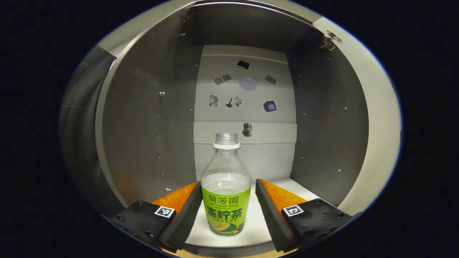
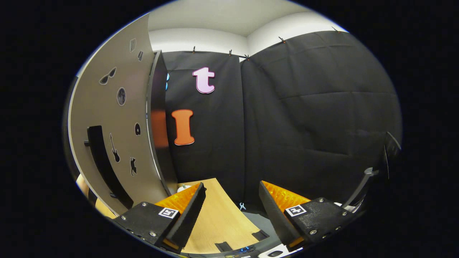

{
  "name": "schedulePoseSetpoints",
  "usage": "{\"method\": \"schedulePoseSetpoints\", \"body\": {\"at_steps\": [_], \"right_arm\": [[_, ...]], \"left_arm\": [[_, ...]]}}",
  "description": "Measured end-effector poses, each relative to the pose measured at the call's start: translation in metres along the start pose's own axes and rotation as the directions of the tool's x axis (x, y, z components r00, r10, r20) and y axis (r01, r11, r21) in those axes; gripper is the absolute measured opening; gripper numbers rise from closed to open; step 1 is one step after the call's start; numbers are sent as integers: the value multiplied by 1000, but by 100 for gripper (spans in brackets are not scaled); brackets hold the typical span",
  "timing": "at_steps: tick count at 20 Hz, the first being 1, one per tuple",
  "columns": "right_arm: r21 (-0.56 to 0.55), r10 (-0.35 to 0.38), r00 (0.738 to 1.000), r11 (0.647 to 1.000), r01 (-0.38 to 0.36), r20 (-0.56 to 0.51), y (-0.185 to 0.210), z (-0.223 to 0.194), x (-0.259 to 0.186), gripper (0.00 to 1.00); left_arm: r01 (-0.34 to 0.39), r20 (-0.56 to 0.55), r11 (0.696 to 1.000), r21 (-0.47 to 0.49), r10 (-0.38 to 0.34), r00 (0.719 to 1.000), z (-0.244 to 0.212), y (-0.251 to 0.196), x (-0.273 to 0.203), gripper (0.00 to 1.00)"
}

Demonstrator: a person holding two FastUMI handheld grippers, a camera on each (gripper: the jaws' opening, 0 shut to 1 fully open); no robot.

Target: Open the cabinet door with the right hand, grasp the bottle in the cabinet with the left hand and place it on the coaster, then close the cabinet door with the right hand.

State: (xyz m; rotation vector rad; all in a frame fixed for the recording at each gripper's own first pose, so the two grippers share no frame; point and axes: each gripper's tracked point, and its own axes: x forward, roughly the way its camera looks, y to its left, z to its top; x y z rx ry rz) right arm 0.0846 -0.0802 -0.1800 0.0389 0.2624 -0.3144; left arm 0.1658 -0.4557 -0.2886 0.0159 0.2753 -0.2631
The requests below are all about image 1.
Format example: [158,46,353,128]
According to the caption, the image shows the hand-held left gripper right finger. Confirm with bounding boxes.
[255,178,363,253]

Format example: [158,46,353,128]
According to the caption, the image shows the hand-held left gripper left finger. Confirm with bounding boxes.
[108,181,204,251]

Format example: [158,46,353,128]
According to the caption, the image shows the green label clear bottle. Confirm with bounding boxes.
[201,133,252,237]

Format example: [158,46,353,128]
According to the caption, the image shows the grey cabinet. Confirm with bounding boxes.
[95,2,370,255]

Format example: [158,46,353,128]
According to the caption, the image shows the beige cabinet door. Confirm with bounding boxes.
[312,17,402,215]

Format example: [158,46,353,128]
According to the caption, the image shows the metal door hinge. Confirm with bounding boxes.
[321,29,342,51]

